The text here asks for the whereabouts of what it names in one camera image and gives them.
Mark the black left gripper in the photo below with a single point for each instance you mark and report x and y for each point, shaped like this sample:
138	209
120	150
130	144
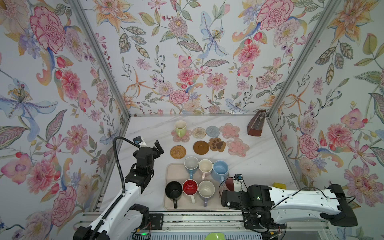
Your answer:
158	148

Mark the pink mug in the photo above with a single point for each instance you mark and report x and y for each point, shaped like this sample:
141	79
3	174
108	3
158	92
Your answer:
229	183

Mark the black mug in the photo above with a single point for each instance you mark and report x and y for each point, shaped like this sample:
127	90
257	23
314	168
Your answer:
174	191

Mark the light blue mug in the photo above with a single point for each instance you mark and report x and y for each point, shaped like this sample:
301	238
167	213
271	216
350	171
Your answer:
220	171

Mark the white mug green outside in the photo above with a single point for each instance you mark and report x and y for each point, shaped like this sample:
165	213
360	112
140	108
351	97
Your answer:
180	128

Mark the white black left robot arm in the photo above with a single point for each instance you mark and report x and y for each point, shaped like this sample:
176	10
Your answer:
124	216

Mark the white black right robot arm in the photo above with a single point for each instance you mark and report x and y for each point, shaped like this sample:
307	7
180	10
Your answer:
305	204

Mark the round rattan woven coaster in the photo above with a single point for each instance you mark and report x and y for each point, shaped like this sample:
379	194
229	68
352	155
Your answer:
178	152

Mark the pink flower coaster left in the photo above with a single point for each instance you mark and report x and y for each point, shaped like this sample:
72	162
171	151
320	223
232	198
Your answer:
184	139

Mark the pink flower coaster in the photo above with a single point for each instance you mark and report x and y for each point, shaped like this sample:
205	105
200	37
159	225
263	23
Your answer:
229	131
184	139
237	148

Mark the pink flower coaster front right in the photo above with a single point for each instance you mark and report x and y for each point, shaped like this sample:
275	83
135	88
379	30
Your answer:
237	148

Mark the round brown wooden coaster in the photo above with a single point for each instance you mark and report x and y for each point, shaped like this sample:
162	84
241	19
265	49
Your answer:
201	147

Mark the cork paw print coaster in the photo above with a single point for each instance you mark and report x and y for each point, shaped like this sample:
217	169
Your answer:
217	145

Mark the multicolour zigzag woven coaster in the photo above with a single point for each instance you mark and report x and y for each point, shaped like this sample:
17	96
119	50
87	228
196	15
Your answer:
199	133

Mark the pink flower coaster back right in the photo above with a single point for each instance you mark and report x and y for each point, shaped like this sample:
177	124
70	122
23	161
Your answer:
229	131

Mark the light blue woven coaster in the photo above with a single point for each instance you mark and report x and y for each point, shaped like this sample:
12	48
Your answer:
213	131

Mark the yellow block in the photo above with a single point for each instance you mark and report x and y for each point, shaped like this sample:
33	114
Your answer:
280	186

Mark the beige serving tray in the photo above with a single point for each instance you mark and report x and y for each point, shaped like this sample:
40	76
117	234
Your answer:
178	173

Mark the red inside white mug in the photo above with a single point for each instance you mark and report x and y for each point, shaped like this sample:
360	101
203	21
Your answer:
190	189

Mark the cream white mug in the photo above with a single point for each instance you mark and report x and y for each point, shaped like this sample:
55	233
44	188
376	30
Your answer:
205	167

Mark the red-brown wooden metronome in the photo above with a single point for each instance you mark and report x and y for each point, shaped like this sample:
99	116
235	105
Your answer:
256	124

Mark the white mug purple handle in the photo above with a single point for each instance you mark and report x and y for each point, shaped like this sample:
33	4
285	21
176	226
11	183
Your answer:
206	190

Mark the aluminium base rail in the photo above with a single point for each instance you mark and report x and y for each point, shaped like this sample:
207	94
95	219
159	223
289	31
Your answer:
227	221

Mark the green object below rail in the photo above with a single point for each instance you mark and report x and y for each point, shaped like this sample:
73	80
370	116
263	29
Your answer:
215	236

